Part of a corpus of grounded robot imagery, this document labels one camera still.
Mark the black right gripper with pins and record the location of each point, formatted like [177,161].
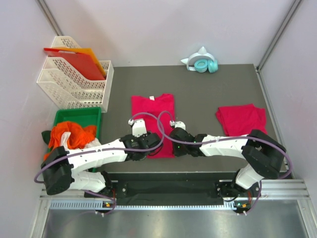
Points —
[177,152]

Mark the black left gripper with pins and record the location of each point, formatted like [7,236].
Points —
[143,136]

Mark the pink t shirt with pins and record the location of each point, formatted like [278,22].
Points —
[241,120]
[154,106]

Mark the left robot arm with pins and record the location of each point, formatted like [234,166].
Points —
[69,169]

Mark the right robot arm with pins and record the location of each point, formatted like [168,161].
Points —
[263,154]

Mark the green plastic bin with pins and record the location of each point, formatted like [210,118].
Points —
[83,117]

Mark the folded pink t shirt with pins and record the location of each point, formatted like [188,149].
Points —
[241,120]

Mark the orange t shirt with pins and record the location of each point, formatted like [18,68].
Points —
[68,126]

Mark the white t shirt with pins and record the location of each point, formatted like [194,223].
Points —
[74,142]

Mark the teal cat ear headphones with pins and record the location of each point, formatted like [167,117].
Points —
[201,61]

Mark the white file organizer rack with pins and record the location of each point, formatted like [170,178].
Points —
[69,89]

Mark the dark green cloth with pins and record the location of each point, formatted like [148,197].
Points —
[46,136]

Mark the red orange folder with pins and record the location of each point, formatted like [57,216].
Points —
[83,60]

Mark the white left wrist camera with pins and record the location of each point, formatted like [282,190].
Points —
[138,127]

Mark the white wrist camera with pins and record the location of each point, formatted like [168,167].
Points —
[138,127]
[177,124]

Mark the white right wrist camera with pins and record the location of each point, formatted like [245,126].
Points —
[177,124]

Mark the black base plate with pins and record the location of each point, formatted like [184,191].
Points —
[171,188]

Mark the grey cable duct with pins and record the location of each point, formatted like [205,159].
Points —
[104,205]

